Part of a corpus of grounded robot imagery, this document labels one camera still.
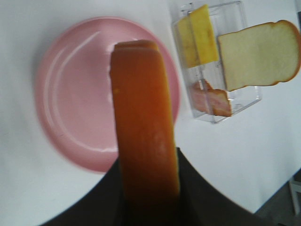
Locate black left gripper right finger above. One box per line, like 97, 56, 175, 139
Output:
176, 148, 272, 226

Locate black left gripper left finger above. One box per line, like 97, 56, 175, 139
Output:
42, 160, 126, 226

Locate bread slice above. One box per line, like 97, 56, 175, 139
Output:
110, 40, 180, 206
218, 20, 301, 91

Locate bacon strip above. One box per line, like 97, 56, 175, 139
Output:
190, 80, 232, 117

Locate yellow cheese slice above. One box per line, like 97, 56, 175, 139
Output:
177, 4, 219, 68

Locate pink round plate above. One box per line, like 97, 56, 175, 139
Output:
35, 16, 181, 173

